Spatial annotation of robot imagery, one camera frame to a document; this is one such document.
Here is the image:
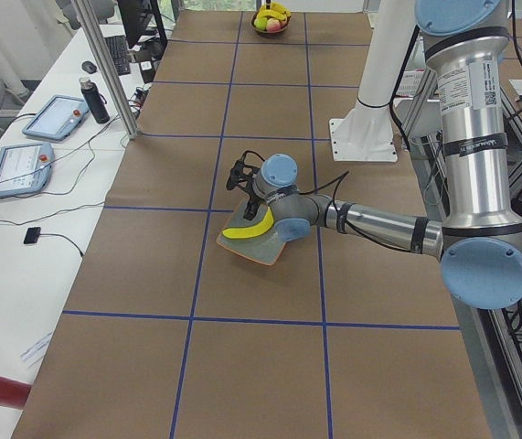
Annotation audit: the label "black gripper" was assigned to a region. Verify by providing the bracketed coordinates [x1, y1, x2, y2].
[226, 153, 261, 220]

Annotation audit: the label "yellow banana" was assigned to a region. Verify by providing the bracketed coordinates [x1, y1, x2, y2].
[222, 209, 274, 240]

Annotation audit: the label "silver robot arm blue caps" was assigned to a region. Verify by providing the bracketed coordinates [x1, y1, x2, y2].
[218, 1, 522, 309]

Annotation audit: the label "grey square plate orange rim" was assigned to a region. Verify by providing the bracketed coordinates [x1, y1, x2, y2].
[216, 199, 285, 266]

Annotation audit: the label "fruit basket bowl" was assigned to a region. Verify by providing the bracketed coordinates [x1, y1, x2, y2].
[250, 0, 292, 35]

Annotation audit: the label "black water bottle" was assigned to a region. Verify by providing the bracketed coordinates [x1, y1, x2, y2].
[79, 77, 110, 124]

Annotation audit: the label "black keyboard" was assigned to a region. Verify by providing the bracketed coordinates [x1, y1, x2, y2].
[104, 36, 131, 76]

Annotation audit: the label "blue teach pendant tablet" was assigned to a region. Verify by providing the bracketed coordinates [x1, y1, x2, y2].
[22, 95, 89, 142]

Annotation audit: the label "black computer monitor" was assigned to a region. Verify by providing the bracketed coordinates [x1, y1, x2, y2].
[117, 0, 167, 48]

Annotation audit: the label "black computer mouse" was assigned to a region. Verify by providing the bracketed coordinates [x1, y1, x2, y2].
[81, 60, 97, 74]

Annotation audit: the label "small black box device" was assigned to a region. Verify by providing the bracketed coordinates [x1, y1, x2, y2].
[23, 227, 41, 245]

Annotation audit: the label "white paper sheets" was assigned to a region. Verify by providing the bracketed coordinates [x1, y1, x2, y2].
[20, 331, 53, 368]

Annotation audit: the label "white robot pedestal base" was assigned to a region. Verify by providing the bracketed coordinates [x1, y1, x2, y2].
[329, 0, 419, 163]

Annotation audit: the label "aluminium frame post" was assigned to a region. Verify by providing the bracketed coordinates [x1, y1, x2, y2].
[71, 0, 139, 140]

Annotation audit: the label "black cable on table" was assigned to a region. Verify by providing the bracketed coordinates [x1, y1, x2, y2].
[0, 102, 111, 257]

